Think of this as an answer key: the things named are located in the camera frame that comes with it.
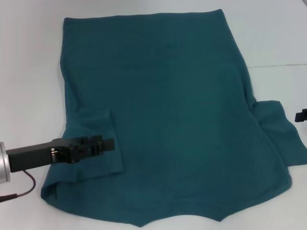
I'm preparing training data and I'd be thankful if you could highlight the dark red left gripper cable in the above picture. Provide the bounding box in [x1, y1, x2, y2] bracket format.
[0, 170, 36, 201]

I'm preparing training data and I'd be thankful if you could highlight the teal blue shirt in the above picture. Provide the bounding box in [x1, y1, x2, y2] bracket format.
[39, 9, 307, 228]

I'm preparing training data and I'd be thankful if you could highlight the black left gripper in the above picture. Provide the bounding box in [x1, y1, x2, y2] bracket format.
[6, 135, 115, 173]

